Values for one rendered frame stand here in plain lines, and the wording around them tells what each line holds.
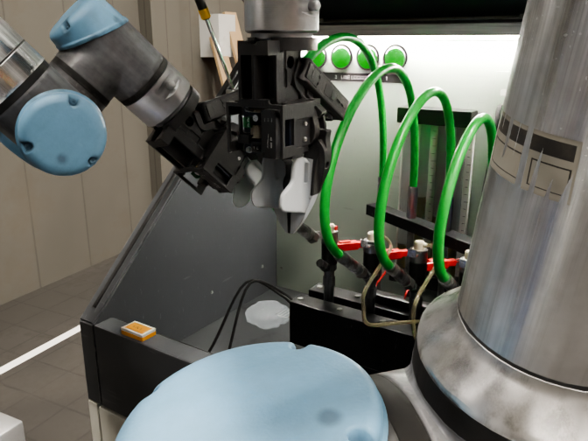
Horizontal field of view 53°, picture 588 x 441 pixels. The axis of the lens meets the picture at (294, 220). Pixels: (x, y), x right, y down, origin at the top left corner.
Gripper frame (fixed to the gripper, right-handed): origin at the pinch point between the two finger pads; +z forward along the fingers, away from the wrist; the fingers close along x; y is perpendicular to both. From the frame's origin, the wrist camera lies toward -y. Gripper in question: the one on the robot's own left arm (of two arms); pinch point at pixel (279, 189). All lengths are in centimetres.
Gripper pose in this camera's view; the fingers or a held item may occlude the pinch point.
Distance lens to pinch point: 84.9
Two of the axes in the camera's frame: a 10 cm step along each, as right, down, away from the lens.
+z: 6.1, 5.7, 5.5
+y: -4.2, 8.2, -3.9
